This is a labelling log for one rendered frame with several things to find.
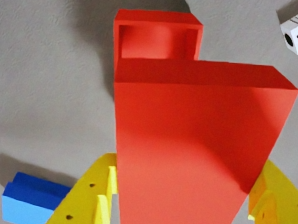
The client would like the red open box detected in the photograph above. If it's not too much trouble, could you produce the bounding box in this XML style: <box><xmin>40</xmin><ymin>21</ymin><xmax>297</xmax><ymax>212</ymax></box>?
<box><xmin>114</xmin><ymin>9</ymin><xmax>204</xmax><ymax>75</ymax></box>

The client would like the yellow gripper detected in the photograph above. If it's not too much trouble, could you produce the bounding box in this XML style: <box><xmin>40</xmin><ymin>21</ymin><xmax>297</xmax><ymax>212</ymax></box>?
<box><xmin>45</xmin><ymin>153</ymin><xmax>298</xmax><ymax>224</ymax></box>

